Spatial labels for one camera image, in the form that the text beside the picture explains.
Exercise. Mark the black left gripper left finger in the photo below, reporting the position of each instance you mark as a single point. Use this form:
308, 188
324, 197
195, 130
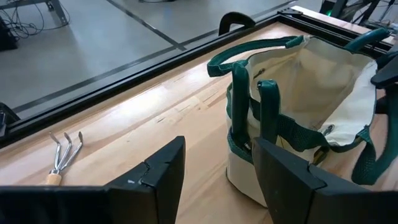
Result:
149, 193

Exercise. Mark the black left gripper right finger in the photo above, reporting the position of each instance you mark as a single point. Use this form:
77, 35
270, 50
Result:
295, 193

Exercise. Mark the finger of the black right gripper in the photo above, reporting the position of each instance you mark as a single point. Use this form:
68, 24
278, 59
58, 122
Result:
388, 105
388, 76

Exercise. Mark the beige green gardening bag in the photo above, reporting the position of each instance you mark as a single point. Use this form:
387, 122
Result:
311, 93

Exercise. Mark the black metal stand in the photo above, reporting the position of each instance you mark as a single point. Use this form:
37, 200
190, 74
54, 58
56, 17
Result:
337, 6

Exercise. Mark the black floor box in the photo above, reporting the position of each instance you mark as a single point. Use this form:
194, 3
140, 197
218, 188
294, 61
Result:
7, 37

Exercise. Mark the black aluminium table frame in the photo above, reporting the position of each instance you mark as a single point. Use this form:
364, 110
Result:
124, 83

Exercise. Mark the grey desk leg frame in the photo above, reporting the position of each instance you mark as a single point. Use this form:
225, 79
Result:
57, 12

